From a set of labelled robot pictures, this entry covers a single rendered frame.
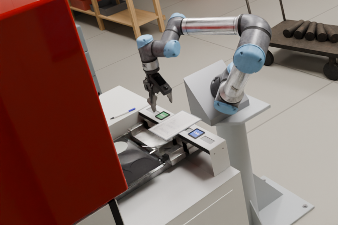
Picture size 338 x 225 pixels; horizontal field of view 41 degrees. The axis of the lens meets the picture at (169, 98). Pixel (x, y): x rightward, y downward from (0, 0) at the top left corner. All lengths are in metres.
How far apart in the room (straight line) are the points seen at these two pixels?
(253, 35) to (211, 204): 0.71
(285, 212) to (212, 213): 1.05
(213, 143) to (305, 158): 1.52
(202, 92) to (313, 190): 1.14
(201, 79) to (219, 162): 0.56
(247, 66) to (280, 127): 1.95
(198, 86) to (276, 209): 1.03
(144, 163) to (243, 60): 0.64
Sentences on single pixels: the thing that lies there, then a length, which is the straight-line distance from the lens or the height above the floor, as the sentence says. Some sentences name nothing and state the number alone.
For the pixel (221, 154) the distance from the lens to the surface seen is 1.92.
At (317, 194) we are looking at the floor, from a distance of 3.05.
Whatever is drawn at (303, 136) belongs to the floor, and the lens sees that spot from 3.56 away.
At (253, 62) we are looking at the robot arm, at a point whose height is 1.30.
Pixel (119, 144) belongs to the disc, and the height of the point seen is 0.90.
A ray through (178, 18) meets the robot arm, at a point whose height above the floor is 1.41.
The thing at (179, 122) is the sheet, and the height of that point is 0.96.
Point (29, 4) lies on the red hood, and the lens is 1.06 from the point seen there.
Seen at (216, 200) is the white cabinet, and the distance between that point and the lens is 1.92.
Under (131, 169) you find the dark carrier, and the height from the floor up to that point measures 0.90.
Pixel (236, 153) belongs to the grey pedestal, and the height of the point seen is 0.57.
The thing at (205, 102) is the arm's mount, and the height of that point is 0.92.
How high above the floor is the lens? 2.04
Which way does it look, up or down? 28 degrees down
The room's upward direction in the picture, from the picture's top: 13 degrees counter-clockwise
